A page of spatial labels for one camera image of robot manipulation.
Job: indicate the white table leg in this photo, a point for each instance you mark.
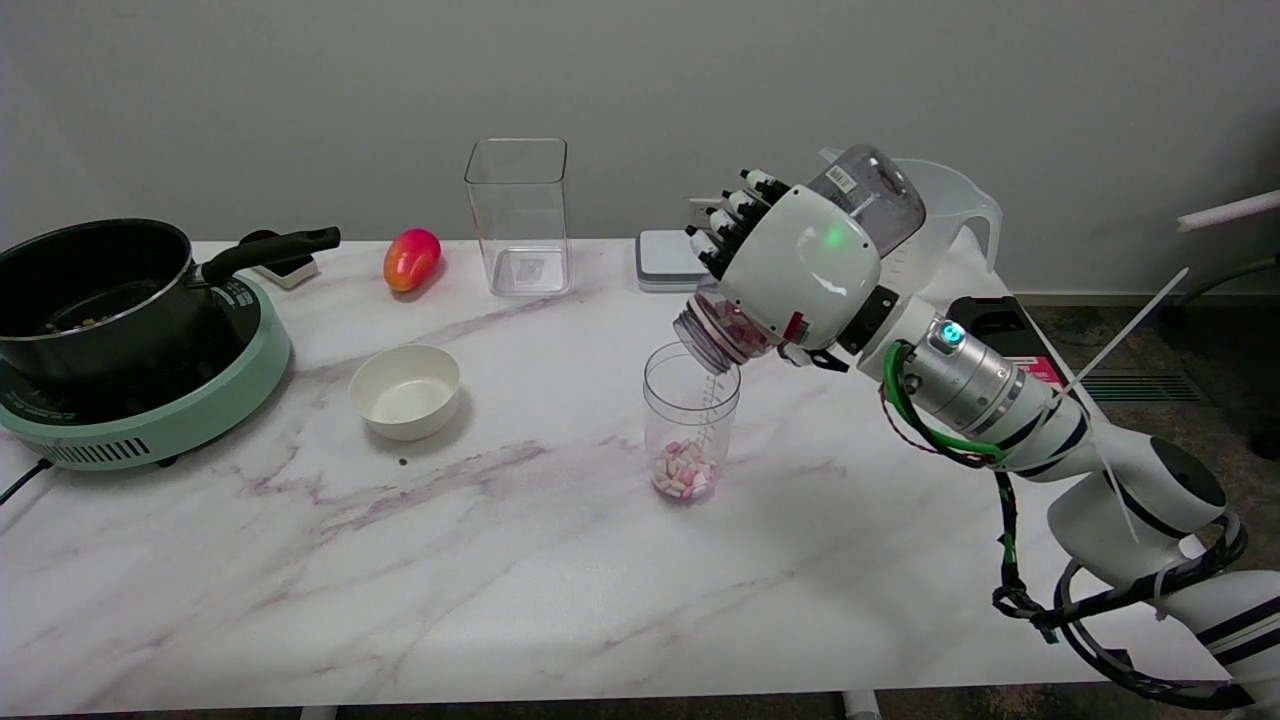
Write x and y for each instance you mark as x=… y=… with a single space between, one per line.
x=860 y=706
x=318 y=713

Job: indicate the white wall outlet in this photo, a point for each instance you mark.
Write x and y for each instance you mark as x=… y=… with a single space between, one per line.
x=700 y=204

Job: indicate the small white black device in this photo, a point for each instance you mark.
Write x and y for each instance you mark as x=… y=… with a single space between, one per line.
x=290 y=270

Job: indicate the white bowl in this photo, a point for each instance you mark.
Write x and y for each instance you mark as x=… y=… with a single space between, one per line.
x=405 y=395

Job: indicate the white tube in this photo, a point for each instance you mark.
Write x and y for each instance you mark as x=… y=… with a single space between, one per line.
x=1230 y=210

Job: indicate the red yellow mango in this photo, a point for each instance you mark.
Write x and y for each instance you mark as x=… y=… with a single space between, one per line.
x=411 y=258

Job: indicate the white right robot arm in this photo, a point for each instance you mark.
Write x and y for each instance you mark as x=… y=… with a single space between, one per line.
x=1100 y=460

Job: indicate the white grey kitchen scale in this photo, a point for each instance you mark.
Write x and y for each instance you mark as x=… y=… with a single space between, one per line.
x=665 y=262

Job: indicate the square clear plastic container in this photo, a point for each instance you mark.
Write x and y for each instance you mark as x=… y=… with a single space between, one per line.
x=518 y=220

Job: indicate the black device with red label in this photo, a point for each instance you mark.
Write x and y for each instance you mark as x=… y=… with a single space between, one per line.
x=1000 y=315

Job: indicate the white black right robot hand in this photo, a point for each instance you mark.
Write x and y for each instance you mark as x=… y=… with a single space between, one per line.
x=810 y=265

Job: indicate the clear bottle with pink candies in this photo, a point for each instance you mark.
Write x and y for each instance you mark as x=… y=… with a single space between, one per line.
x=870 y=195

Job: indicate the tall clear measuring cup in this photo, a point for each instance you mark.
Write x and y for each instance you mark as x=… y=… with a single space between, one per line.
x=690 y=420

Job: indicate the large translucent measuring jug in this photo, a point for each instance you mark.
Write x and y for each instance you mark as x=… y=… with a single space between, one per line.
x=950 y=230

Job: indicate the floor vent grille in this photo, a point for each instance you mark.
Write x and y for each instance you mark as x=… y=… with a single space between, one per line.
x=1150 y=386

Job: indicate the green induction cooker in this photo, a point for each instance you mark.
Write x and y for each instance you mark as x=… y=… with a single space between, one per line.
x=200 y=410

